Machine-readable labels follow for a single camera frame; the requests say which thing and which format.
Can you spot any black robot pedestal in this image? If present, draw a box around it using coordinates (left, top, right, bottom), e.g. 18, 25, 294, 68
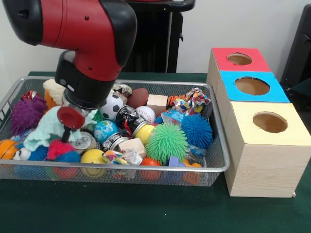
126, 0, 196, 73

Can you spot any multicolour knotted rope toy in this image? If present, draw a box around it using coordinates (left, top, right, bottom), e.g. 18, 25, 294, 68
179, 87, 211, 115

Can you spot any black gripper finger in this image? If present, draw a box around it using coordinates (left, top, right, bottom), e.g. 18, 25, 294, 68
62, 125, 72, 143

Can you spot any purple spiky rubber ball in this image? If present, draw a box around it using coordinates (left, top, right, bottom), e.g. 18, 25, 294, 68
10, 96, 49, 136

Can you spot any clear mesh toy bin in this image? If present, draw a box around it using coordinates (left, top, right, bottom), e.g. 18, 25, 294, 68
0, 75, 231, 187

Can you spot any green spiky rubber ball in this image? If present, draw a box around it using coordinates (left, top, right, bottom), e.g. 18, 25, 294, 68
145, 122, 189, 166

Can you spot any mint knitted cloth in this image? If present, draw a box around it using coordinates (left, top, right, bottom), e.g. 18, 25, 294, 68
23, 106, 98, 151

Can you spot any black and white soccer ball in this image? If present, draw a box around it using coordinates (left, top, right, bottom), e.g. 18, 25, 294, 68
99, 94, 125, 121

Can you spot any white baseball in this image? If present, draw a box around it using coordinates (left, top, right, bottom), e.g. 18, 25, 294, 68
135, 106, 156, 125

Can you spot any wooden three-hole box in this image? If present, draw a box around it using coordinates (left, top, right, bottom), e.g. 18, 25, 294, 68
206, 47, 311, 198

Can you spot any cream knitted cloth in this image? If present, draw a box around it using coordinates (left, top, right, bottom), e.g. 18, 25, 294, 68
43, 79, 66, 105

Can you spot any plain wooden cube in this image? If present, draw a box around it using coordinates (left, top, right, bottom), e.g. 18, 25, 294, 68
147, 94, 169, 117

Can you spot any blue spiky rubber ball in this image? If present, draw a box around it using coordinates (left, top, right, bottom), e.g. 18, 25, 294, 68
180, 114, 214, 149

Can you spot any black upright panel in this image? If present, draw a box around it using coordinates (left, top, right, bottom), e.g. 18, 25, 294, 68
279, 4, 311, 85

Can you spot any orange basketball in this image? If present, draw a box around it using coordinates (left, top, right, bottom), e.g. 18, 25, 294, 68
0, 139, 20, 160

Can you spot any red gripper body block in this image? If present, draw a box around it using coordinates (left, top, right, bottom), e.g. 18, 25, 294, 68
57, 106, 86, 129

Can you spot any dark green tablecloth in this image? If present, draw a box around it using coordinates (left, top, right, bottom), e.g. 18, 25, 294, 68
0, 70, 311, 233
288, 77, 311, 98

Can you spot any pink spiky rubber ball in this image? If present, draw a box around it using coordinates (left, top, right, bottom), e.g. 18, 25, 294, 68
47, 139, 76, 158

